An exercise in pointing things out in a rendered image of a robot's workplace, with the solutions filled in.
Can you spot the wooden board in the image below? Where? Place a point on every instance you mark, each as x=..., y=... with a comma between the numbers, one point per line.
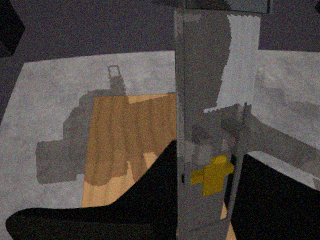
x=128, y=133

